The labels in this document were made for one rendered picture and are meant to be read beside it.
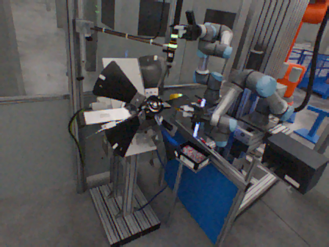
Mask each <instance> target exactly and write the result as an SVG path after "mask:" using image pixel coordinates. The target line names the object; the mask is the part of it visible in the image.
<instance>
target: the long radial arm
mask: <svg viewBox="0 0 329 247"><path fill-rule="evenodd" d="M84 116H85V121H86V125H85V126H84V128H86V127H90V126H99V125H105V124H107V123H109V122H110V121H114V120H115V121H119V120H123V119H124V118H126V117H130V116H131V109H130V107H123V108H118V109H109V110H97V111H92V112H84Z"/></svg>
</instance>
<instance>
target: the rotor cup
mask: <svg viewBox="0 0 329 247"><path fill-rule="evenodd" d="M146 99H147V100H146ZM146 99H144V100H143V102H142V103H141V105H140V106H139V107H137V113H138V114H139V113H140V112H141V111H142V109H144V111H145V119H146V120H151V119H153V118H154V116H155V115H158V114H159V113H160V112H161V111H162V110H163V109H164V102H163V101H162V99H161V98H160V97H159V96H157V95H151V96H149V97H148V98H146ZM145 100H146V101H145ZM154 103H156V106H154V105H153V104H154ZM147 111H149V112H147Z"/></svg>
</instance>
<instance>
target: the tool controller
mask: <svg viewBox="0 0 329 247"><path fill-rule="evenodd" d="M328 162H329V159H328V158H327V157H324V156H323V155H321V154H319V153H318V152H316V151H314V150H313V149H311V148H309V147H308V146H305V145H304V144H302V143H300V142H299V141H296V140H295V139H293V137H290V136H288V135H286V134H285V133H283V132H282V131H279V132H278V133H275V135H272V136H270V137H268V138H267V141H266V145H265V147H264V152H263V154H262V159H261V164H262V165H264V167H267V168H269V170H270V171H272V172H273V173H275V175H277V176H279V177H280V178H282V179H283V180H284V181H285V182H286V183H288V184H289V185H290V186H292V187H293V188H294V189H295V190H297V191H298V192H300V193H301V194H303V195H304V194H306V193H307V192H308V191H309V190H311V189H312V188H313V187H314V186H316V185H317V183H318V181H319V178H320V177H321V175H322V173H323V172H324V170H325V168H326V166H327V165H328Z"/></svg>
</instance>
